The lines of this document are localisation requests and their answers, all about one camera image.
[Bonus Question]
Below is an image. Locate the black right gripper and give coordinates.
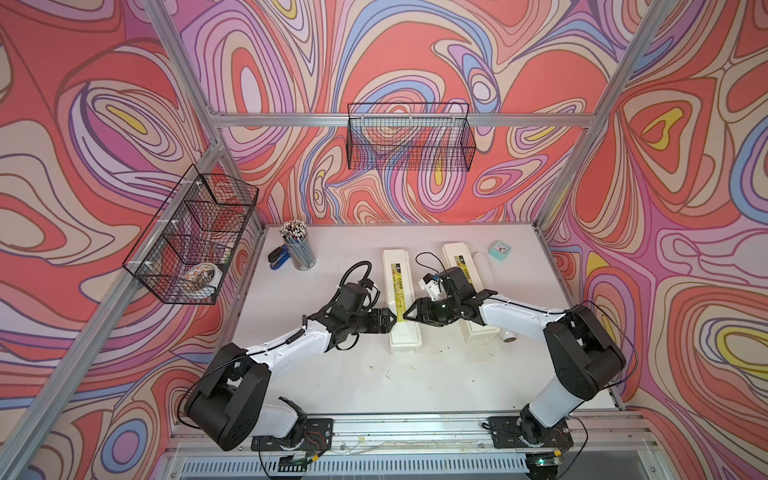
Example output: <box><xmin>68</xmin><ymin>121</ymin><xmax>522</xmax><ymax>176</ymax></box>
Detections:
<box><xmin>402</xmin><ymin>296</ymin><xmax>459</xmax><ymax>327</ymax></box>

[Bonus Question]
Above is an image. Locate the cream plastic wrap dispenser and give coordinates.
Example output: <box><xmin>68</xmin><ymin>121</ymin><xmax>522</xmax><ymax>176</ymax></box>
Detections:
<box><xmin>382</xmin><ymin>249</ymin><xmax>422</xmax><ymax>355</ymax></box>

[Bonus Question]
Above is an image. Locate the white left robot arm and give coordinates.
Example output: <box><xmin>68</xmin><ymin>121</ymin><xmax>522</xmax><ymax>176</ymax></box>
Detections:
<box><xmin>180</xmin><ymin>305</ymin><xmax>397</xmax><ymax>451</ymax></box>

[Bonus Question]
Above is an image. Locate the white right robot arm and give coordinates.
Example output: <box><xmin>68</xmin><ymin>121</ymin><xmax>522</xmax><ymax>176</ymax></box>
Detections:
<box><xmin>403</xmin><ymin>267</ymin><xmax>627</xmax><ymax>447</ymax></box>

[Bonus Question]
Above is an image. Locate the cup of pencils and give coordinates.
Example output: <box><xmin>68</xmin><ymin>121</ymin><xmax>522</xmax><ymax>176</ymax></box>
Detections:
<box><xmin>279</xmin><ymin>220</ymin><xmax>316</xmax><ymax>271</ymax></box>

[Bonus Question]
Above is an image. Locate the tape roll in basket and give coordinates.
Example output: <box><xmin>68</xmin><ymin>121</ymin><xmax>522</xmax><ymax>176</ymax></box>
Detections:
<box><xmin>181</xmin><ymin>262</ymin><xmax>221</xmax><ymax>299</ymax></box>

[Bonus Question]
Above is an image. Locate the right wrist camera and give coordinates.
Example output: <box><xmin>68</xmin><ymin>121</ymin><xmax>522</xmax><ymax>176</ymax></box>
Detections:
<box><xmin>419</xmin><ymin>274</ymin><xmax>447</xmax><ymax>301</ymax></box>

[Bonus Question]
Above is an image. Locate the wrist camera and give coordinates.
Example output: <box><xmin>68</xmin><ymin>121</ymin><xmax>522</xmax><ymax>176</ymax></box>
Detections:
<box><xmin>336</xmin><ymin>281</ymin><xmax>374</xmax><ymax>312</ymax></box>
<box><xmin>419</xmin><ymin>274</ymin><xmax>447</xmax><ymax>301</ymax></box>

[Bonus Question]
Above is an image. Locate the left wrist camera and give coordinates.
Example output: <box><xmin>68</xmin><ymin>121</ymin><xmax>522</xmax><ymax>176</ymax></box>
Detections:
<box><xmin>336</xmin><ymin>281</ymin><xmax>374</xmax><ymax>312</ymax></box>

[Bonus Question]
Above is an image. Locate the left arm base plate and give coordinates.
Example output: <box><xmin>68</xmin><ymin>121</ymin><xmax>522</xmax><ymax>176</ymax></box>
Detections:
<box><xmin>251</xmin><ymin>417</ymin><xmax>334</xmax><ymax>454</ymax></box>

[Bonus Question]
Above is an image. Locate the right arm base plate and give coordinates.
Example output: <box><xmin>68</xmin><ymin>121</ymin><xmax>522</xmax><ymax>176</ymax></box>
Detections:
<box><xmin>481</xmin><ymin>415</ymin><xmax>574</xmax><ymax>451</ymax></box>

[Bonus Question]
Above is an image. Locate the black wire basket back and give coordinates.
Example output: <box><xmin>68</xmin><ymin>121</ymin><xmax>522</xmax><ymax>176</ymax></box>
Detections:
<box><xmin>346</xmin><ymin>100</ymin><xmax>477</xmax><ymax>172</ymax></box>

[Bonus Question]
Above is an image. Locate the black wire basket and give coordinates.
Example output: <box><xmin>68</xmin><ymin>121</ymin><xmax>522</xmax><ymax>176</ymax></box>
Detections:
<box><xmin>123</xmin><ymin>166</ymin><xmax>259</xmax><ymax>305</ymax></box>
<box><xmin>346</xmin><ymin>100</ymin><xmax>477</xmax><ymax>172</ymax></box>

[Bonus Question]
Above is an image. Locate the black wire basket left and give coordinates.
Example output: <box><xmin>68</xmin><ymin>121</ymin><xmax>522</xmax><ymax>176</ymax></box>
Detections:
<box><xmin>123</xmin><ymin>166</ymin><xmax>259</xmax><ymax>305</ymax></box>

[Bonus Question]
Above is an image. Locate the aluminium front rail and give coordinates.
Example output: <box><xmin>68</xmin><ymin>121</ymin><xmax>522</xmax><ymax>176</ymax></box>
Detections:
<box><xmin>151</xmin><ymin>411</ymin><xmax>678</xmax><ymax>479</ymax></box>

